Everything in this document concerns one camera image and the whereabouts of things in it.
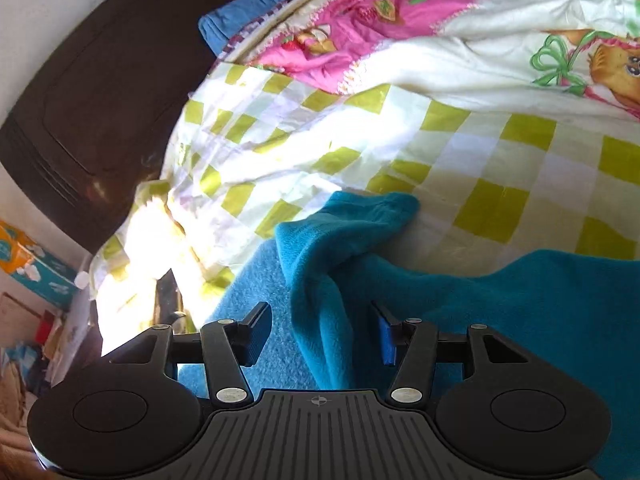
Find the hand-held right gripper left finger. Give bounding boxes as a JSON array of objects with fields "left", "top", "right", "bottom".
[{"left": 107, "top": 301, "right": 274, "bottom": 409}]

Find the dark wooden headboard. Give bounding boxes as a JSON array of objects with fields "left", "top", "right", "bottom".
[{"left": 0, "top": 0, "right": 351, "bottom": 256}]

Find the blue pillow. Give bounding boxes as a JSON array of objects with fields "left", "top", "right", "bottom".
[{"left": 198, "top": 0, "right": 321, "bottom": 56}]

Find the orange tissue packet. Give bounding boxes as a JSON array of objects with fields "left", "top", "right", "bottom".
[{"left": 0, "top": 220, "right": 37, "bottom": 276}]

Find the colourful cardboard box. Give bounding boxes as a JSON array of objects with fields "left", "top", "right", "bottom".
[{"left": 10, "top": 254, "right": 81, "bottom": 307}]

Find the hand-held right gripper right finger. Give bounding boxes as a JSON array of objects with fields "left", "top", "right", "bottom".
[{"left": 370, "top": 300, "right": 531, "bottom": 407}]

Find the light blue fluffy towel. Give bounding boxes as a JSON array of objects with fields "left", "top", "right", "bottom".
[{"left": 177, "top": 239, "right": 321, "bottom": 397}]

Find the printed checked bed quilt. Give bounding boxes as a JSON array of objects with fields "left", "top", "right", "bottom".
[{"left": 90, "top": 0, "right": 640, "bottom": 323}]

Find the teal fleece garment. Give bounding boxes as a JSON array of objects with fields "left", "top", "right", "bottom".
[{"left": 274, "top": 191, "right": 640, "bottom": 480}]

